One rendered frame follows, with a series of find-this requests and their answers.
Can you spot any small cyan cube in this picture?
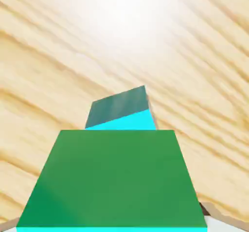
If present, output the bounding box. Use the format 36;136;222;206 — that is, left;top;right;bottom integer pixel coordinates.
85;85;157;131

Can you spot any small green cube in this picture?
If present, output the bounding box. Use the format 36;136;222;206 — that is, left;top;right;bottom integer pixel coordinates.
16;129;208;232

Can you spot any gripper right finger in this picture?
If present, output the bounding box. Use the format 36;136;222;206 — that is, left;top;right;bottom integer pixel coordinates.
198;202;245;232

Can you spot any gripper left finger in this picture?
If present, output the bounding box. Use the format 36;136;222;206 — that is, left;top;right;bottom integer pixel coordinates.
0;225;18;232

